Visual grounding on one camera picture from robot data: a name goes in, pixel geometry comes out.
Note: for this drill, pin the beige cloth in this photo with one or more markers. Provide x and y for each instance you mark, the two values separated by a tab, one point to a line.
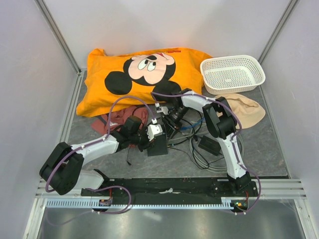
248	111

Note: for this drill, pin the red cloth garment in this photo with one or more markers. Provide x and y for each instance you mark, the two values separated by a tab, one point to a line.
118	118

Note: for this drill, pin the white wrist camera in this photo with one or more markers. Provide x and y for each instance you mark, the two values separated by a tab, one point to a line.
153	131
161	109

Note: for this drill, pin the black network switch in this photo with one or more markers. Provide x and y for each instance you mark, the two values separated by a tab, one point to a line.
158	147

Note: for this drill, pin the white perforated plastic basket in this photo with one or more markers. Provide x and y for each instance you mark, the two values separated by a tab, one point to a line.
231	74

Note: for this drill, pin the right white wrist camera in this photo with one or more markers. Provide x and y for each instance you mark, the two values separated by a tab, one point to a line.
161	109

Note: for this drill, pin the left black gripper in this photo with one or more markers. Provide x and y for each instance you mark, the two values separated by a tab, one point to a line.
148	144

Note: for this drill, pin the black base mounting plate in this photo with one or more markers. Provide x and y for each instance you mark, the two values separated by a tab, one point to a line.
204	186

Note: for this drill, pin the black power adapter brick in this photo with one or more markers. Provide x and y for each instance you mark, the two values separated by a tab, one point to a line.
210	145

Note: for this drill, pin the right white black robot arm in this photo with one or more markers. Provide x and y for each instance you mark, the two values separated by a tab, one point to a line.
224	126

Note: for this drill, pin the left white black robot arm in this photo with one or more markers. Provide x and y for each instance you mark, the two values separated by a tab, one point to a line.
63	170

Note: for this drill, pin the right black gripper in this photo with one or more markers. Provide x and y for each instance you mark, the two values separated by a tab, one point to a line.
171	126

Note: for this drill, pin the grey slotted cable duct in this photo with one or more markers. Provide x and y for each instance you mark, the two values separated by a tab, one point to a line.
224	204

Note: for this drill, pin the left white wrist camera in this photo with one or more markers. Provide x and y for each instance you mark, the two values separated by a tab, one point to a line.
153	131

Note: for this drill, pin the orange cartoon mouse pillow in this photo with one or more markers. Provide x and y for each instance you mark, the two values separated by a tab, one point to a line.
117	82

